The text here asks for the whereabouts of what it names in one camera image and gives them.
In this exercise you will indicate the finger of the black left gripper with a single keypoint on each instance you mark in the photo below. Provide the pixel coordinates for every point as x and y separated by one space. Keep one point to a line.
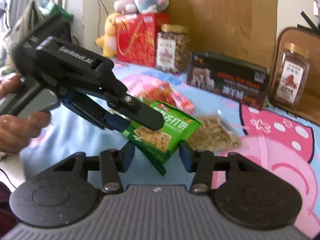
88 109
137 111

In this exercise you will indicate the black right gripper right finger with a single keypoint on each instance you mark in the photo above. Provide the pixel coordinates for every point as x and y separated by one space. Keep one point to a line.
200 162

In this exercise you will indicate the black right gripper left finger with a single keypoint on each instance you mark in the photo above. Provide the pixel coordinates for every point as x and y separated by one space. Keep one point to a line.
112 162

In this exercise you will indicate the green cracker packet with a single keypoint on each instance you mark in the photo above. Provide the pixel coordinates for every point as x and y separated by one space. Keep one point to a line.
159 145

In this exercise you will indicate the person's left hand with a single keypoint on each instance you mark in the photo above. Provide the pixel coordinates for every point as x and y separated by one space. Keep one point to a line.
17 133

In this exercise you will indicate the clear sesame snack packet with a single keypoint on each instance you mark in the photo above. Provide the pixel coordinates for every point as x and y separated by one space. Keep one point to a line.
215 134

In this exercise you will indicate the orange red snack packet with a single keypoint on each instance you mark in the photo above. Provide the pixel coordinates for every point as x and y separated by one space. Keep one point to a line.
164 92

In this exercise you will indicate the yellow plush duck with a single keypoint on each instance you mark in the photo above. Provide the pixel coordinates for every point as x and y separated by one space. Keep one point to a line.
107 42

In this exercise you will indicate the red gift box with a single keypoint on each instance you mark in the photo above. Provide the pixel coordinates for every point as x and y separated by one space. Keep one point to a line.
136 36

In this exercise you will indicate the cashew nut jar gold lid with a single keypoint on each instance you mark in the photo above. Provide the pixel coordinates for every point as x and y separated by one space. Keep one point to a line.
172 54

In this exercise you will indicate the black sheep print tin box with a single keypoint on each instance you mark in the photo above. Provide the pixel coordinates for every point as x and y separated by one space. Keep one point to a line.
232 78

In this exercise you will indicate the cartoon pig bedsheet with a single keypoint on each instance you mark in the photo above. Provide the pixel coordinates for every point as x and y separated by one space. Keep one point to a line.
284 144

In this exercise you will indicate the pecan jar gold lid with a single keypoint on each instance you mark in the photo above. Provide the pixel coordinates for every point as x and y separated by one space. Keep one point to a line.
290 75

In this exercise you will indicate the brown seat cushion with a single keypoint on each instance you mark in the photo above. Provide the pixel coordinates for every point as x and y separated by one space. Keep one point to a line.
308 107

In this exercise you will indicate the wood grain board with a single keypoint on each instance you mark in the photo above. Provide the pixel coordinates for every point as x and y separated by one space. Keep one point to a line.
242 29

